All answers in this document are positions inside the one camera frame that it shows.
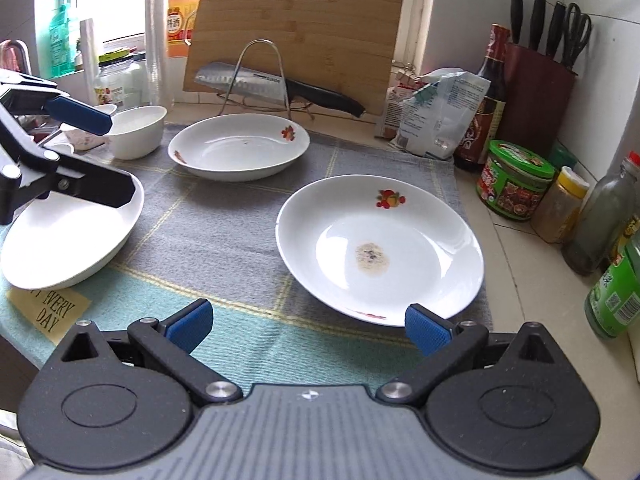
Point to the bamboo cutting board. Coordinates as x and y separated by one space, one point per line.
320 25

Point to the plain white bowl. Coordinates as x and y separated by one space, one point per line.
137 135

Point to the dark red knife block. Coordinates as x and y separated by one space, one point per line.
535 100

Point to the yellow label bottle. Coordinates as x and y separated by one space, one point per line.
627 240

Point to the yellow lidded spice jar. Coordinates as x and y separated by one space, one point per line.
557 210

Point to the metal binder clips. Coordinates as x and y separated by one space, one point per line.
407 72

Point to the orange cooking oil bottle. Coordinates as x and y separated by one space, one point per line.
180 15

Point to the stack of clear plastic cups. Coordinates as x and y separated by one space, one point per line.
157 35

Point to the stained white fruit print plate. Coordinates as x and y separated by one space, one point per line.
400 270

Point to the clear glass bottle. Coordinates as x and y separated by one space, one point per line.
595 225

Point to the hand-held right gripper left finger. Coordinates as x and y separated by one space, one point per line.
187 327

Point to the green detergent bottle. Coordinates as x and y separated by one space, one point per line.
62 45

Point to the green lidded sauce jar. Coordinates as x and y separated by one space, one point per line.
510 185

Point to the small green container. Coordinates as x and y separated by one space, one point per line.
565 157

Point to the orange white food bag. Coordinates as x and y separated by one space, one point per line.
395 110

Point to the glass jar with green lid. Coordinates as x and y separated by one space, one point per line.
117 85

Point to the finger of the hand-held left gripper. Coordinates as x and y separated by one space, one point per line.
100 185
80 115

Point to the dark soy sauce bottle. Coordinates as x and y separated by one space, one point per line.
487 110

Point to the white blue food bag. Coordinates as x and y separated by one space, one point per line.
440 120

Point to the thin clear plastic sleeve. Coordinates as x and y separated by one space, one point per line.
90 60

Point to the grey teal checked cloth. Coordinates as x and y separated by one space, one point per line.
210 230

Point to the green plastic bottle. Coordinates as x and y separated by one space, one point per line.
615 295

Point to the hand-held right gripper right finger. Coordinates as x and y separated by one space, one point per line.
425 330

